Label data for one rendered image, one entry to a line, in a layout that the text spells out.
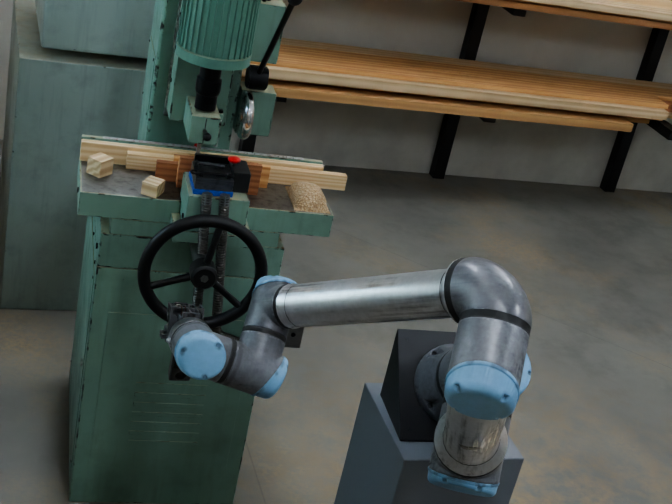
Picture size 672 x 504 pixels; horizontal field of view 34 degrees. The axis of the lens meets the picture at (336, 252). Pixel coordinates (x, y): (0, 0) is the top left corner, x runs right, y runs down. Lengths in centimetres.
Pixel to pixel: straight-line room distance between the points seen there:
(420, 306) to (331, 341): 203
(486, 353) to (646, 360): 273
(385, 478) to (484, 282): 89
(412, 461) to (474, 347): 78
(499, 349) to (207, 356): 62
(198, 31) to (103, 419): 102
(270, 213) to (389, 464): 65
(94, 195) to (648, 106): 342
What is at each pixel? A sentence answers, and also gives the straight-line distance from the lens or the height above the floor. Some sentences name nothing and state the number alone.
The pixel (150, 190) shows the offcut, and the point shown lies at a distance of 257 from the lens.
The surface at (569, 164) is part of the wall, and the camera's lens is 592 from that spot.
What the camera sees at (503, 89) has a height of 62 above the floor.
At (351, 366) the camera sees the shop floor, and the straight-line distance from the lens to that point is 380.
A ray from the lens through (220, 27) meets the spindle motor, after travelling 252.
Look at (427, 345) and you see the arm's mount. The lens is 258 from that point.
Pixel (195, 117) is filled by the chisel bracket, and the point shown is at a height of 107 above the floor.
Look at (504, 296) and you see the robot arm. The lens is 177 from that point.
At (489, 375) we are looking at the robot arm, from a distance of 173.
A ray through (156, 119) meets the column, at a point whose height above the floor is 96.
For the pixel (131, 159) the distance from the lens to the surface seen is 270.
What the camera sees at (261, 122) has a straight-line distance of 286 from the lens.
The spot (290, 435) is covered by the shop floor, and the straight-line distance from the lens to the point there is 340.
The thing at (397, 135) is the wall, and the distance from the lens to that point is 545.
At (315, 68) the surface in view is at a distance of 470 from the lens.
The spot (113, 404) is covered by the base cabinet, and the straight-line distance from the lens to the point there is 286.
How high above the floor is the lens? 198
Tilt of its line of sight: 26 degrees down
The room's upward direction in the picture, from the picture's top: 13 degrees clockwise
